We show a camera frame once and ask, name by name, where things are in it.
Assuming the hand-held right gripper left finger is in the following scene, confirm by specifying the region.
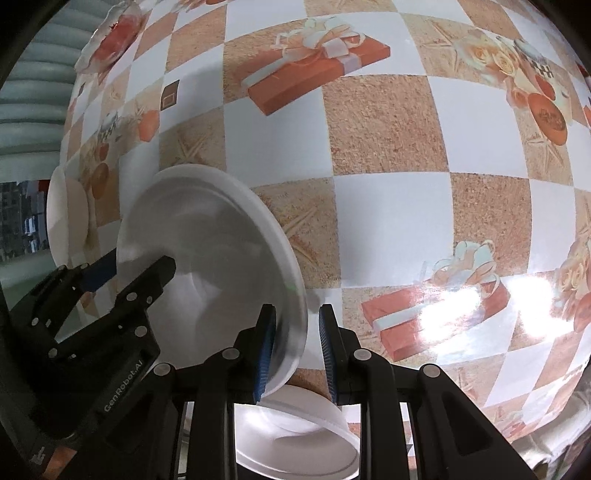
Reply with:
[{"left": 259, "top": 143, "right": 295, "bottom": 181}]
[{"left": 148, "top": 304, "right": 278, "bottom": 480}]

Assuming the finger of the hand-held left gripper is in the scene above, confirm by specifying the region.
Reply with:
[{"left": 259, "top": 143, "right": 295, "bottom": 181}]
[
  {"left": 60, "top": 255, "right": 177, "bottom": 366},
  {"left": 14, "top": 249, "right": 119, "bottom": 366}
]

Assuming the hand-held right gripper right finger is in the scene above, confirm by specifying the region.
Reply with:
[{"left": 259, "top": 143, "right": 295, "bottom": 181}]
[{"left": 318, "top": 304, "right": 539, "bottom": 480}]

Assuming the large white bowl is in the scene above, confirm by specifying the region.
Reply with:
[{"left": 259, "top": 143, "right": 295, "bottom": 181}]
[{"left": 234, "top": 383, "right": 361, "bottom": 480}]

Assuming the white plate left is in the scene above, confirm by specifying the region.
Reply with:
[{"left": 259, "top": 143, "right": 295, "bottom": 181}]
[{"left": 45, "top": 165, "right": 90, "bottom": 267}]

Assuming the checkered printed tablecloth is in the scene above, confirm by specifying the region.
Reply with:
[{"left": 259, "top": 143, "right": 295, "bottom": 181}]
[{"left": 58, "top": 0, "right": 591, "bottom": 462}]

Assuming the glass bowl with tomatoes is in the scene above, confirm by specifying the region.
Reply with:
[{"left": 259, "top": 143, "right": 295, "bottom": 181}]
[{"left": 75, "top": 0, "right": 142, "bottom": 73}]

